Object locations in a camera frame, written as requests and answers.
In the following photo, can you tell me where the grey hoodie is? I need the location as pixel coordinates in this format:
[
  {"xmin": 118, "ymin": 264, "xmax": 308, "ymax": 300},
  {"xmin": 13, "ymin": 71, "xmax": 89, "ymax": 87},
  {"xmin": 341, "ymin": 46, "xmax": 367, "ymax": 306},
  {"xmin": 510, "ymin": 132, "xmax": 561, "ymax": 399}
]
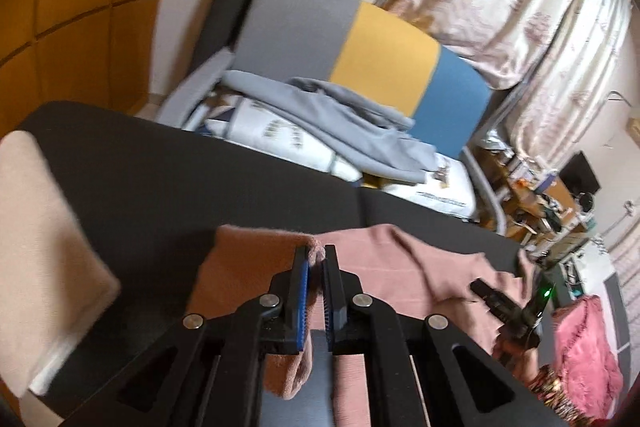
[{"xmin": 220, "ymin": 69, "xmax": 442, "ymax": 184}]

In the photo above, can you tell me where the cluttered wooden desk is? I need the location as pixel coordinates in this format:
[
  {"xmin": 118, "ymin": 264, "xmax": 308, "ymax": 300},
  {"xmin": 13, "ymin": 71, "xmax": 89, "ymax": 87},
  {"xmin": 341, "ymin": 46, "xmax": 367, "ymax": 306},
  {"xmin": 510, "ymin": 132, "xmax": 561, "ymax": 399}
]
[{"xmin": 474, "ymin": 141, "xmax": 603, "ymax": 260}]

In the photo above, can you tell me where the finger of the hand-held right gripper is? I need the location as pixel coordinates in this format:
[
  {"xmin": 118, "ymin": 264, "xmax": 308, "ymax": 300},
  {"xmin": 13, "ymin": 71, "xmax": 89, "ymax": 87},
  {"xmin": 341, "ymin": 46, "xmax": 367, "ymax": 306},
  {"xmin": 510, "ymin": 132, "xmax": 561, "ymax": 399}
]
[{"xmin": 469, "ymin": 278, "xmax": 522, "ymax": 324}]

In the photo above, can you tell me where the grey metal tube frame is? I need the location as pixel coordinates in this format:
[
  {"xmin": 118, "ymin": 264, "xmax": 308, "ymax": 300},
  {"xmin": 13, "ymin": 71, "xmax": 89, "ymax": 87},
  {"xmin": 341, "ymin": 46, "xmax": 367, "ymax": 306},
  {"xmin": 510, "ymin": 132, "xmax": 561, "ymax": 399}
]
[{"xmin": 461, "ymin": 146, "xmax": 507, "ymax": 237}]

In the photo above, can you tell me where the beige folded cloth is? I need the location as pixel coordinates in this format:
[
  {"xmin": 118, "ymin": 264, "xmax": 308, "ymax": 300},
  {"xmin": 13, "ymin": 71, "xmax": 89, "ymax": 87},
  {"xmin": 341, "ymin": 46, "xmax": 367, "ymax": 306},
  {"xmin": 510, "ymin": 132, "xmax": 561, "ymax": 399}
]
[{"xmin": 0, "ymin": 129, "xmax": 122, "ymax": 399}]

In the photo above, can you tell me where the grey yellow blue sofa backrest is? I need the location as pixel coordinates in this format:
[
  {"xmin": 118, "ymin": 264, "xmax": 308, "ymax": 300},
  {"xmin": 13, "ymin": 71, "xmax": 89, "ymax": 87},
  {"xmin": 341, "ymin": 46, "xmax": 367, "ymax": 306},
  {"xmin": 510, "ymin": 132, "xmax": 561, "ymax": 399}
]
[{"xmin": 227, "ymin": 0, "xmax": 494, "ymax": 162}]

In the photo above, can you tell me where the magenta fuzzy garment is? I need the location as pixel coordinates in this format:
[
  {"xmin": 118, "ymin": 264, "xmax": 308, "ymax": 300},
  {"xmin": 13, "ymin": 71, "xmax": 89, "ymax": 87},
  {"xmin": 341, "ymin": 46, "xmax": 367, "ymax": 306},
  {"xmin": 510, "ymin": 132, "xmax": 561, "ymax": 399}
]
[{"xmin": 549, "ymin": 294, "xmax": 627, "ymax": 423}]

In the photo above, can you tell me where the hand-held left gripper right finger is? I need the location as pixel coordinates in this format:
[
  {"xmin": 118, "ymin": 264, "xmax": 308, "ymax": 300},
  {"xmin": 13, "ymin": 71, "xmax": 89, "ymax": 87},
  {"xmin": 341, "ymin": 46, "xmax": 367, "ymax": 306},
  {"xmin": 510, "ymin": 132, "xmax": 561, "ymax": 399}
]
[{"xmin": 322, "ymin": 244, "xmax": 572, "ymax": 427}]

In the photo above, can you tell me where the wooden wardrobe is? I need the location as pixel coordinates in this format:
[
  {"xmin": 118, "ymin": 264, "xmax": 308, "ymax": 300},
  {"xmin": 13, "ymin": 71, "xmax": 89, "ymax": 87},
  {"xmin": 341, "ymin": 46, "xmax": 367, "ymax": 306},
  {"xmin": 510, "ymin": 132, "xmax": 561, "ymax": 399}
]
[{"xmin": 0, "ymin": 0, "xmax": 195, "ymax": 138}]

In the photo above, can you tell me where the cream patterned curtain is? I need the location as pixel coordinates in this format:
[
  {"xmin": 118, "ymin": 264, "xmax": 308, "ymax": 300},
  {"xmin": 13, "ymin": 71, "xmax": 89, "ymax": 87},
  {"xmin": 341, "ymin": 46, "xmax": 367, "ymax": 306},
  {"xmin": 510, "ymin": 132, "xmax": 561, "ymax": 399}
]
[
  {"xmin": 606, "ymin": 231, "xmax": 640, "ymax": 280},
  {"xmin": 374, "ymin": 0, "xmax": 637, "ymax": 180}
]

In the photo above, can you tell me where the pink knit sweater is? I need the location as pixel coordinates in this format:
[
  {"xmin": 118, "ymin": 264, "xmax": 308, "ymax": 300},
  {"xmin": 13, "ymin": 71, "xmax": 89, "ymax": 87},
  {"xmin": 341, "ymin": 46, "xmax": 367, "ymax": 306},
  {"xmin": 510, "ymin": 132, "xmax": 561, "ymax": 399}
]
[{"xmin": 185, "ymin": 224, "xmax": 547, "ymax": 427}]

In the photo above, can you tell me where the black monitor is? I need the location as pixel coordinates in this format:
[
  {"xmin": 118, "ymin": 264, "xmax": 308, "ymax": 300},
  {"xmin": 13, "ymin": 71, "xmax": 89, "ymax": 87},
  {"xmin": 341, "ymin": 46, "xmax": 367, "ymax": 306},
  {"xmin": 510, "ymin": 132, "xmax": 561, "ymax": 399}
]
[{"xmin": 559, "ymin": 151, "xmax": 601, "ymax": 196}]

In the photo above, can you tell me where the person's right hand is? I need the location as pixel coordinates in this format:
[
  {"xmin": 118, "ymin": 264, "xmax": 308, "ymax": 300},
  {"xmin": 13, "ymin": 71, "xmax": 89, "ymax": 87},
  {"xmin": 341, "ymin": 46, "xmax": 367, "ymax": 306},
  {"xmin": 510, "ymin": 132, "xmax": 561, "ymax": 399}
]
[{"xmin": 491, "ymin": 331, "xmax": 540, "ymax": 380}]

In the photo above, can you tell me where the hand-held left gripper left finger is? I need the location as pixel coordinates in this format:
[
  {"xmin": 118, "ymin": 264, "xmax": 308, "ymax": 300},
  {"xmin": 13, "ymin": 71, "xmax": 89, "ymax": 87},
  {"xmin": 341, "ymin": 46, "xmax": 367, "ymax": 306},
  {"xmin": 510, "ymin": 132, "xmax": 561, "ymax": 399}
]
[{"xmin": 61, "ymin": 245, "xmax": 313, "ymax": 427}]

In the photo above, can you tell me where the person's right forearm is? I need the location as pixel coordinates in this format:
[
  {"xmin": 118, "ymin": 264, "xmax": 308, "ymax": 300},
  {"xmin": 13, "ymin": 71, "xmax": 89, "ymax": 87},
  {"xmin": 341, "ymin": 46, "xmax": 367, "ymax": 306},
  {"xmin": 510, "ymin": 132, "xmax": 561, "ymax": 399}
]
[{"xmin": 520, "ymin": 364, "xmax": 573, "ymax": 415}]

